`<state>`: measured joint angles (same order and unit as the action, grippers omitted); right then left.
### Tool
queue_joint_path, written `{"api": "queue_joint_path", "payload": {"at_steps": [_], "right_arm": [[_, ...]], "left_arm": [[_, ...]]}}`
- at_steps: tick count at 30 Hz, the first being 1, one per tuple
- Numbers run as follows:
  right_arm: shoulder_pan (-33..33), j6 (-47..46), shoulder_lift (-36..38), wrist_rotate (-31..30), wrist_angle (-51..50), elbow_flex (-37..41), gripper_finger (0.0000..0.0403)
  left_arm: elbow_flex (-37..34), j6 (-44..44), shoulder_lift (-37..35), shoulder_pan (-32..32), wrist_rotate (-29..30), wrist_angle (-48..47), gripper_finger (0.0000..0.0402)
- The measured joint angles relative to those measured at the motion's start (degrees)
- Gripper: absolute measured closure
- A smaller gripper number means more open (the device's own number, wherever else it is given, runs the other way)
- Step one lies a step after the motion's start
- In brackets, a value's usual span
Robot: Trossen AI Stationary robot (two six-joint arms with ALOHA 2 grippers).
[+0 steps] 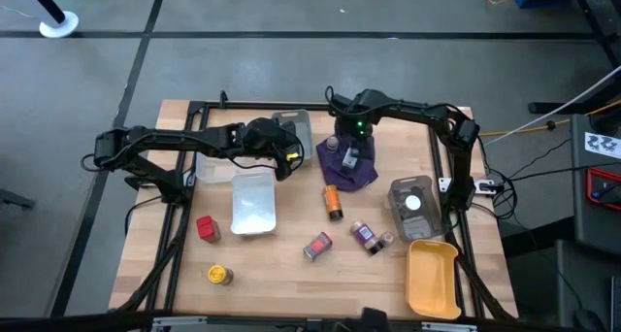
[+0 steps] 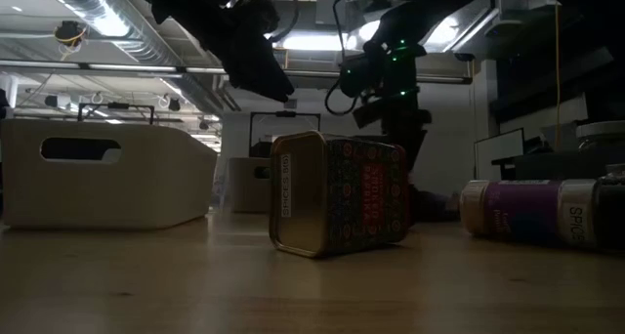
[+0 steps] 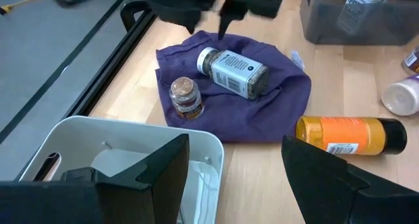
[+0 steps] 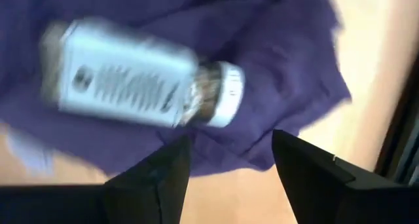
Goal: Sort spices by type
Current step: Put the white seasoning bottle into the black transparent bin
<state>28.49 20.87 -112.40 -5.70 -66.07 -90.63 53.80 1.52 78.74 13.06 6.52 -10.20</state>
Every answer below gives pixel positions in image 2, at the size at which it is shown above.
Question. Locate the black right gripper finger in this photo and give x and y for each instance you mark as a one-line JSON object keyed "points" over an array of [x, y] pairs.
{"points": [[415, 151]]}

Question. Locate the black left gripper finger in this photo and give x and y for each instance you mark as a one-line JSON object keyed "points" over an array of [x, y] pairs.
{"points": [[263, 80]]}

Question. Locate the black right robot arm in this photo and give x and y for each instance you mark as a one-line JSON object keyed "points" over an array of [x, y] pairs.
{"points": [[415, 16]]}

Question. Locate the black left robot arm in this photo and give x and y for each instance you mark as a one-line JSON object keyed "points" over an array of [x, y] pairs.
{"points": [[185, 2]]}

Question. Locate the purple cloth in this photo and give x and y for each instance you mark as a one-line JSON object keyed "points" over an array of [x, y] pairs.
{"points": [[434, 207]]}

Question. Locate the bright ceiling light panel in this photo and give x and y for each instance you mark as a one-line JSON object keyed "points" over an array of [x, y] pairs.
{"points": [[312, 42]]}

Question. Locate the grey ceiling junction box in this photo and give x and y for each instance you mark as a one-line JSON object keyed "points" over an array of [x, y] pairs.
{"points": [[327, 12]]}

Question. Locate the smoked paprika tin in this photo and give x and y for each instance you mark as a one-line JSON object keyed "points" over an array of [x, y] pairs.
{"points": [[342, 197]]}

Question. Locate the light grey plastic bin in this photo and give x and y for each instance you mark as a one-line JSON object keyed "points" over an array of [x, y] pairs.
{"points": [[244, 187]]}

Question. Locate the clear plastic bin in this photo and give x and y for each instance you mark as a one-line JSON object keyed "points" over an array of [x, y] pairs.
{"points": [[220, 187]]}

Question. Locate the purple label spice jar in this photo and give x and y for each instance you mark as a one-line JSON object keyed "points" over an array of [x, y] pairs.
{"points": [[527, 209]]}

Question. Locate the dark grey plastic bin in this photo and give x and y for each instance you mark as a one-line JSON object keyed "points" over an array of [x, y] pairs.
{"points": [[547, 167]]}

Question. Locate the white plastic bin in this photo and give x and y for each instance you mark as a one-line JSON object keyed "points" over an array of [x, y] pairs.
{"points": [[122, 192]]}

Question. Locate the small grey wall sign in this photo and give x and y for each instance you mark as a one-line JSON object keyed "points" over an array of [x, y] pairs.
{"points": [[290, 104]]}

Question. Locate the black background robot frame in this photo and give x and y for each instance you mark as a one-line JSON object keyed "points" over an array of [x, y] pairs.
{"points": [[285, 113], [117, 105]]}

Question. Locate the small black bar camera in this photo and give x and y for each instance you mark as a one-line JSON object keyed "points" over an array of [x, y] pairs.
{"points": [[464, 57]]}

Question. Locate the black hanging ceiling camera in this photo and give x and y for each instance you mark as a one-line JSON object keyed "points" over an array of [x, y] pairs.
{"points": [[51, 101], [174, 104]]}

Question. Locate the ribbed silver ceiling duct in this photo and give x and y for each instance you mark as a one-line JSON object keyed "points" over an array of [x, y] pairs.
{"points": [[146, 46]]}

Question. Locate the rectangular metal ceiling duct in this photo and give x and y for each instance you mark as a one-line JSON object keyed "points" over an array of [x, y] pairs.
{"points": [[454, 31]]}

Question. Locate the horizontal overhead frame bar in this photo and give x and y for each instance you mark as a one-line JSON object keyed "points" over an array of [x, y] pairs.
{"points": [[132, 67]]}

